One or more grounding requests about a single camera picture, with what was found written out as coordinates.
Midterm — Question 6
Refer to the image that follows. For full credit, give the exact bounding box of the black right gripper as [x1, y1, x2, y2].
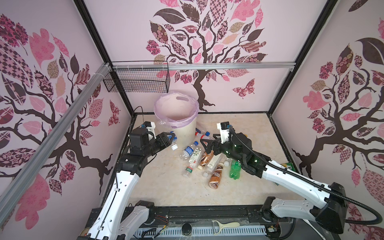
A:
[200, 132, 244, 165]

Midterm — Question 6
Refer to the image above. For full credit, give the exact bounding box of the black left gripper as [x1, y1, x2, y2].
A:
[143, 131, 175, 158]

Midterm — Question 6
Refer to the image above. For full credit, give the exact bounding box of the small blue cap bottle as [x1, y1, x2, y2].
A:
[171, 131, 178, 151]

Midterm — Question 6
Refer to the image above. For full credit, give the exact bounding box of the white floral label bottle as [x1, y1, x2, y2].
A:
[182, 147, 203, 178]

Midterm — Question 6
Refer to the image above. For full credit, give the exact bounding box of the clear white label bottle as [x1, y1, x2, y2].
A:
[202, 154, 223, 178]

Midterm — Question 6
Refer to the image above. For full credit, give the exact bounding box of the green soda bottle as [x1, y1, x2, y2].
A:
[230, 160, 242, 180]

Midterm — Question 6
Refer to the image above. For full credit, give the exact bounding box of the brown milk tea bottle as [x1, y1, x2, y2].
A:
[209, 163, 224, 189]

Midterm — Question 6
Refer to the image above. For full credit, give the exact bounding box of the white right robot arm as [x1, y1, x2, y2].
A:
[200, 133, 348, 234]

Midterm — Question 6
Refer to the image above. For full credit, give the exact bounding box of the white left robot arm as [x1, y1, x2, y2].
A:
[78, 127, 176, 240]

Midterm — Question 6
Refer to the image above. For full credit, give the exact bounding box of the cream waste bin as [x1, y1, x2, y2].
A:
[169, 116, 197, 150]

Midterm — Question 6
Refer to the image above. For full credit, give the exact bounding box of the purple bin liner bag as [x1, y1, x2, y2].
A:
[154, 92, 199, 129]

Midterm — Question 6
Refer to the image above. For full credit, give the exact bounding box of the blue cap clear bottle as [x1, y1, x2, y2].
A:
[196, 128, 211, 136]

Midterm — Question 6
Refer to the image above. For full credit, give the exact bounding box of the red cap white bottle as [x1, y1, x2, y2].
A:
[196, 133, 214, 142]

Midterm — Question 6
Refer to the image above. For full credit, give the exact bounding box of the brown coffee bottle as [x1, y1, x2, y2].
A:
[197, 151, 214, 170]

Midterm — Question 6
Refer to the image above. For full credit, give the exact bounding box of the blue label water bottle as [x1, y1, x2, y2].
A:
[180, 141, 198, 161]

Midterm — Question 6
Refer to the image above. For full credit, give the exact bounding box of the green yellow snack bag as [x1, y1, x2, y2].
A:
[281, 163, 297, 173]

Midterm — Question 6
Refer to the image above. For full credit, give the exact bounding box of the cream vegetable peeler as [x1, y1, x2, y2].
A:
[211, 220, 240, 235]

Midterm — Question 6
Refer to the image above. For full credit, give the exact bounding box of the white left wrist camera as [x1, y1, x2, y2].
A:
[143, 121, 156, 141]

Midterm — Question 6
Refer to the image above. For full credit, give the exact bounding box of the black wire basket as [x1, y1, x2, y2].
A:
[104, 60, 171, 94]

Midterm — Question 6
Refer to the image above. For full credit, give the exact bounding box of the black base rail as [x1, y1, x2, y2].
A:
[89, 204, 289, 229]

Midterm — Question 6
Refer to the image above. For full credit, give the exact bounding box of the white vented cable duct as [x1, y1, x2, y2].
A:
[134, 226, 267, 239]

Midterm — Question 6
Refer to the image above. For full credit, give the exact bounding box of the aluminium frame bar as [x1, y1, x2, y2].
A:
[1, 63, 111, 224]

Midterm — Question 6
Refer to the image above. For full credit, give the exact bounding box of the black corrugated cable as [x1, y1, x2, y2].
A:
[227, 125, 383, 226]

